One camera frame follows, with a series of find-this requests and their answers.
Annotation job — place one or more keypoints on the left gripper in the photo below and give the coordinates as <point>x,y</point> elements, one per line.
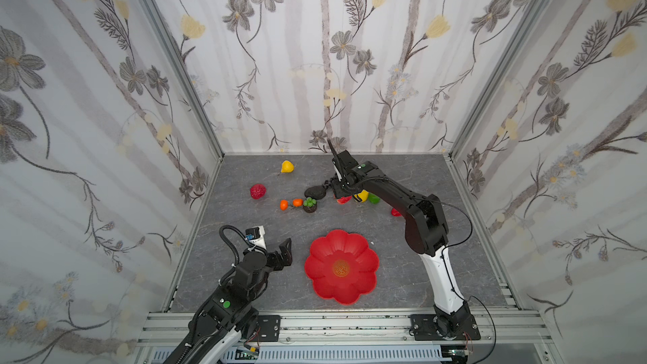
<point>273,258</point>

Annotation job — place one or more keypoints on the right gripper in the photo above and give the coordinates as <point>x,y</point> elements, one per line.
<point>341,177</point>

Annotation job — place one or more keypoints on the dark avocado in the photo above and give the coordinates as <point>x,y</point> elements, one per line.
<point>317,192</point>

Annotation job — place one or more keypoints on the red apple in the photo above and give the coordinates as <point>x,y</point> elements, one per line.
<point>344,200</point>

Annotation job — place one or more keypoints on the red flower-shaped bowl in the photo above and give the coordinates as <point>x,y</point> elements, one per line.
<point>342,267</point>

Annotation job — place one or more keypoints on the dark red raspberry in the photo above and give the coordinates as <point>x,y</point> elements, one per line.
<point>257,191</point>

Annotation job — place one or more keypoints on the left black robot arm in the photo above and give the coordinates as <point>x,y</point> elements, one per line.
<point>228,315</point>

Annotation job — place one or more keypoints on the black grape bunch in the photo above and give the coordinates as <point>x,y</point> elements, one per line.
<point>332,183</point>

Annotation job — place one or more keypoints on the yellow lemon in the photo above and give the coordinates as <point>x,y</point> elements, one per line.
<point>362,196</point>

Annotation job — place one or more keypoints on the dark mangosteen green top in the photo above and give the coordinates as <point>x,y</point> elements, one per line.
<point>310,205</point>

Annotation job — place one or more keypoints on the small yellow pear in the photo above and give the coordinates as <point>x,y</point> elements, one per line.
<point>287,167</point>

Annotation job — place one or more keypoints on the green pepper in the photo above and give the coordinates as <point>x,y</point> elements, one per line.
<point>374,199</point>

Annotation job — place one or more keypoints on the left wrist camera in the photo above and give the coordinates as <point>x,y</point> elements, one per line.
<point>255,235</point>

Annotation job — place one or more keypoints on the white vented cable duct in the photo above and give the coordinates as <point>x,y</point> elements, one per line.
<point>336,354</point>

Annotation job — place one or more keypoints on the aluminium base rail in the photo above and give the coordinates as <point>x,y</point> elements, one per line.
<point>496,335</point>

